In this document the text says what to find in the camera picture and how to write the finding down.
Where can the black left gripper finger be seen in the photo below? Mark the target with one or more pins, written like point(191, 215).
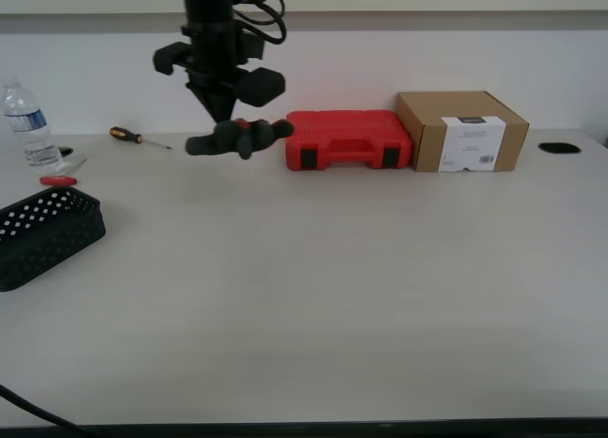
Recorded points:
point(206, 96)
point(225, 98)

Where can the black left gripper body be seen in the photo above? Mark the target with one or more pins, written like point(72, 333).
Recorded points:
point(211, 53)

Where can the red glove with black fingers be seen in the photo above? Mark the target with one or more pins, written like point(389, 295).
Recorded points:
point(228, 136)

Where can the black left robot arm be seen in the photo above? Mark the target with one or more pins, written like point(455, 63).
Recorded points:
point(208, 3)

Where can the black woven plastic basket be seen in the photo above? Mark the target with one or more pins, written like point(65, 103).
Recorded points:
point(47, 238)

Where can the red plastic tool case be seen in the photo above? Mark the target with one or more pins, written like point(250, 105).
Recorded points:
point(351, 134)

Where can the red flat oval object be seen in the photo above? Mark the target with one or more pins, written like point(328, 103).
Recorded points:
point(58, 180)

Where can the clear plastic water bottle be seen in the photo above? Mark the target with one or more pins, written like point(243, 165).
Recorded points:
point(32, 134)

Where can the brown cardboard box white label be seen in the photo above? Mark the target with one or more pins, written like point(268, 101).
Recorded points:
point(430, 134)

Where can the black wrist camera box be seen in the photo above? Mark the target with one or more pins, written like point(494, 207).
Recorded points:
point(261, 86)

